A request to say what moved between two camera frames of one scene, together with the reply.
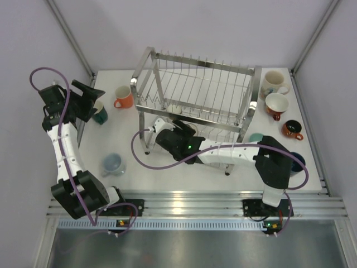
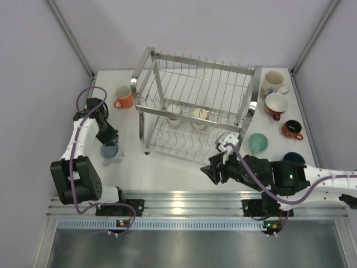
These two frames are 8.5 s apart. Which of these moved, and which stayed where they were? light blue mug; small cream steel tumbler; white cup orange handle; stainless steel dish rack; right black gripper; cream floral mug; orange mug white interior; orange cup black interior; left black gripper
Moved: light blue mug; left black gripper; right black gripper; small cream steel tumbler
Stayed: orange mug white interior; orange cup black interior; white cup orange handle; stainless steel dish rack; cream floral mug
